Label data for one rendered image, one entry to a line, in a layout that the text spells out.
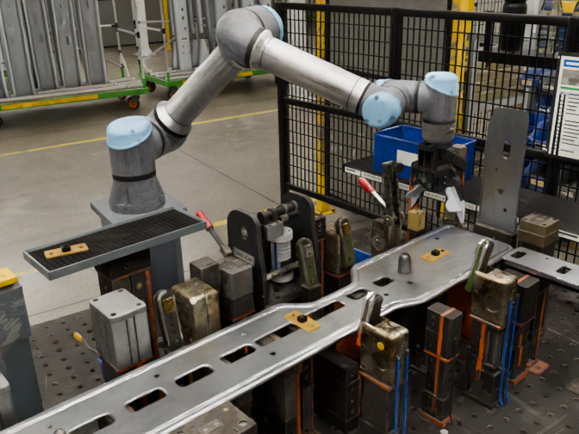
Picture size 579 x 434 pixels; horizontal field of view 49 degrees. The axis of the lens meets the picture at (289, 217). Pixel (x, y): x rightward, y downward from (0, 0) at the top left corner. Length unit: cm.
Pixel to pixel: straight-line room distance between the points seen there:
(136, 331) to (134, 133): 60
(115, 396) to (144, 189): 67
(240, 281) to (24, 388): 49
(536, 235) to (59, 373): 132
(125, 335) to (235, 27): 71
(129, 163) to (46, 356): 61
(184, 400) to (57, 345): 86
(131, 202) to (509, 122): 101
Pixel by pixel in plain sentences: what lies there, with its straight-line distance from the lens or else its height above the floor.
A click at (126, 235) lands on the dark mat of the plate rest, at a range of 144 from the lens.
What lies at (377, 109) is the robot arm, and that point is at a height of 142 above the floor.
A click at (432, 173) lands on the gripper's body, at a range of 152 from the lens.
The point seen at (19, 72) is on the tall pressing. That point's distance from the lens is 806.
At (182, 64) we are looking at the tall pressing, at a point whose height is 41.
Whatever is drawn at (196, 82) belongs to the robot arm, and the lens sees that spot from 170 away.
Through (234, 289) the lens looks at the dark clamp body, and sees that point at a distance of 142.
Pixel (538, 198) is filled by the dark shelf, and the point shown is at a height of 103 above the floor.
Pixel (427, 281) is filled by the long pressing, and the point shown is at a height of 100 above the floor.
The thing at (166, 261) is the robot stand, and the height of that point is 95.
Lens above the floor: 172
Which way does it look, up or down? 22 degrees down
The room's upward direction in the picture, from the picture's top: 1 degrees counter-clockwise
